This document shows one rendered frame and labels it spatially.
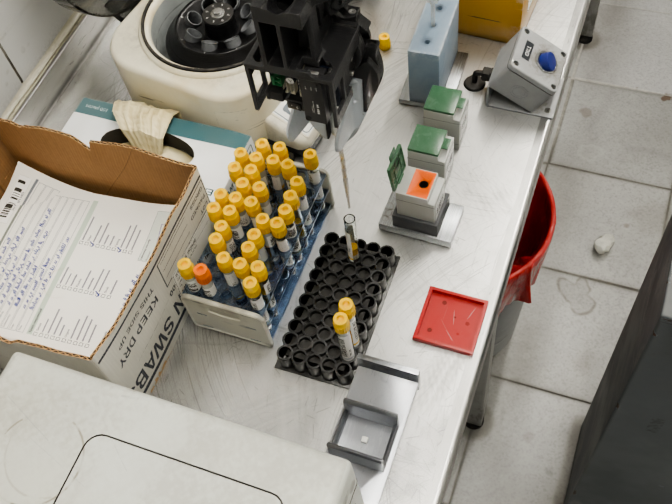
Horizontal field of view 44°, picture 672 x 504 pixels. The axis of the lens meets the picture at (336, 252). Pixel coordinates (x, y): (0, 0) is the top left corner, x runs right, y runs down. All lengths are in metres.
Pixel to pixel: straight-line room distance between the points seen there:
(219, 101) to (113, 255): 0.22
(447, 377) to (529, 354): 0.99
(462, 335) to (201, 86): 0.43
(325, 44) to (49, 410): 0.33
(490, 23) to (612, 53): 1.29
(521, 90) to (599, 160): 1.13
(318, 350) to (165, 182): 0.26
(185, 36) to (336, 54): 0.50
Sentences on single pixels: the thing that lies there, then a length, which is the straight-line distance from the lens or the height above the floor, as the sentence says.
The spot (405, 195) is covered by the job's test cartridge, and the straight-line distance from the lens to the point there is 0.94.
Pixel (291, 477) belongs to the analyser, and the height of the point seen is 1.17.
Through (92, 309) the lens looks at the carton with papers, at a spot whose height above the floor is 0.94.
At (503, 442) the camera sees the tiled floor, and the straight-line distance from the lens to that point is 1.81.
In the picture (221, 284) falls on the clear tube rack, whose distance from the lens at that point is 0.91.
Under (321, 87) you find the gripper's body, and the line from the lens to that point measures 0.62.
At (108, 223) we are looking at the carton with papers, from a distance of 1.01.
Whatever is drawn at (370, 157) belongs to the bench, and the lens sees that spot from 1.07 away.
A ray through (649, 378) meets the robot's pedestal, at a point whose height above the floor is 0.71.
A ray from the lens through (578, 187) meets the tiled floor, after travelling 2.14.
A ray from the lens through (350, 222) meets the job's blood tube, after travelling 0.90.
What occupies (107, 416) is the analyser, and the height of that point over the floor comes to 1.17.
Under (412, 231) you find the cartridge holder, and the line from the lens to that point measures 0.98.
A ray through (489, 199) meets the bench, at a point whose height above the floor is 0.87.
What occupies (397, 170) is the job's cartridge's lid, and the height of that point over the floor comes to 0.97.
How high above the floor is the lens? 1.71
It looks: 58 degrees down
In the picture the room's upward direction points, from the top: 11 degrees counter-clockwise
